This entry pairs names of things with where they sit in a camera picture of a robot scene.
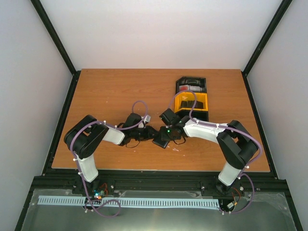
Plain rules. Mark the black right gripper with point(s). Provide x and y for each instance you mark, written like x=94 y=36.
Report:
x=164 y=137

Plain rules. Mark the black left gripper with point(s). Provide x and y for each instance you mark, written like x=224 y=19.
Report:
x=148 y=135

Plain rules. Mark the black leather card holder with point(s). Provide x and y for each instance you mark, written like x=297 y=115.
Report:
x=162 y=139

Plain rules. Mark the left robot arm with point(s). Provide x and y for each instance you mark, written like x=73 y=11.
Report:
x=84 y=138

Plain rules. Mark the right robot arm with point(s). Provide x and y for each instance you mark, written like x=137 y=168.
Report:
x=236 y=144

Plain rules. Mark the black card stack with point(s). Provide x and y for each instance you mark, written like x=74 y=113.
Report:
x=189 y=104

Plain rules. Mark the black bin with blue cards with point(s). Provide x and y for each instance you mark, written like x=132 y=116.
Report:
x=200 y=115

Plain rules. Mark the yellow bin with black cards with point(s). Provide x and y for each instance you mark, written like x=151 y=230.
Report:
x=187 y=96

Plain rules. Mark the red white card stack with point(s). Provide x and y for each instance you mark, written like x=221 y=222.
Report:
x=191 y=88

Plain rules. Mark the black bin with red cards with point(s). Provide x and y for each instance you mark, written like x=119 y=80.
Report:
x=195 y=81

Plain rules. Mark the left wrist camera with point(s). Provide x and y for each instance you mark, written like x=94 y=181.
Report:
x=144 y=121

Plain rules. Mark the light blue cable duct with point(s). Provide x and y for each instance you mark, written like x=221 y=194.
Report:
x=131 y=202

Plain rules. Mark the black aluminium frame rail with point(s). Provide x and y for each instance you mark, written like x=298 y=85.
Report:
x=53 y=34

